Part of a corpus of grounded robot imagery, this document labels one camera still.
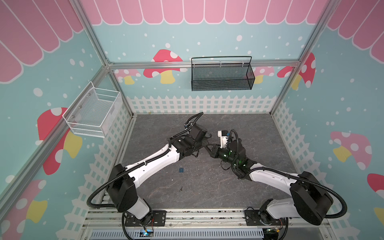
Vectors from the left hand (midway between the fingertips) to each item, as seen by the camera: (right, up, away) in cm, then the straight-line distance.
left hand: (205, 141), depth 80 cm
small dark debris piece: (-13, -27, +3) cm, 30 cm away
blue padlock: (-14, -18, +10) cm, 25 cm away
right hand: (-1, -2, -2) cm, 3 cm away
